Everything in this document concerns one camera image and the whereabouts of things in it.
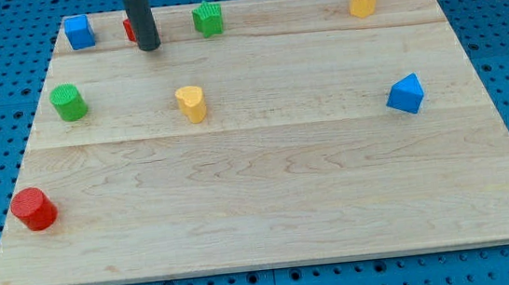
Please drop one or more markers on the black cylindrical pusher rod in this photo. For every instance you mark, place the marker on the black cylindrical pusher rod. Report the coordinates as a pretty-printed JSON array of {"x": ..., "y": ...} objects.
[{"x": 143, "y": 24}]

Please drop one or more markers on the yellow heart block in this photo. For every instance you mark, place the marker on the yellow heart block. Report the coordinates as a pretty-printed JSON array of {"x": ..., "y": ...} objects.
[{"x": 191, "y": 103}]

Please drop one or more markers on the green star block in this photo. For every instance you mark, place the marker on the green star block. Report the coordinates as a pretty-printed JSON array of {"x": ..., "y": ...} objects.
[{"x": 208, "y": 18}]

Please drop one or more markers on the blue cube block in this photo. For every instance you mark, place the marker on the blue cube block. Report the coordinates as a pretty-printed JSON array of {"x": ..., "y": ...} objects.
[{"x": 78, "y": 32}]

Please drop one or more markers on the yellow hexagon block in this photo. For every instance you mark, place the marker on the yellow hexagon block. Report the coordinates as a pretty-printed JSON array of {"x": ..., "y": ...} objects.
[{"x": 362, "y": 8}]

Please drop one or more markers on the green cylinder block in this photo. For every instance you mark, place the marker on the green cylinder block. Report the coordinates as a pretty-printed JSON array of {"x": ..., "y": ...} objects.
[{"x": 68, "y": 102}]

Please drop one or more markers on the red star block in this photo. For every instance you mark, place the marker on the red star block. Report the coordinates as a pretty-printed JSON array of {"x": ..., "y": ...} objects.
[{"x": 128, "y": 30}]

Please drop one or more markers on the wooden board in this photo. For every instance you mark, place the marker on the wooden board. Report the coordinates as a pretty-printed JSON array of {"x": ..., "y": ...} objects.
[{"x": 299, "y": 160}]

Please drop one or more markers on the blue triangular prism block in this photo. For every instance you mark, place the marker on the blue triangular prism block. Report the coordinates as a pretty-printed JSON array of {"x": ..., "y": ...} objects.
[{"x": 406, "y": 95}]

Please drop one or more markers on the red cylinder block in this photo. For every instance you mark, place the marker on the red cylinder block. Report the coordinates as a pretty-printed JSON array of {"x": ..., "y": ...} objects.
[{"x": 34, "y": 209}]

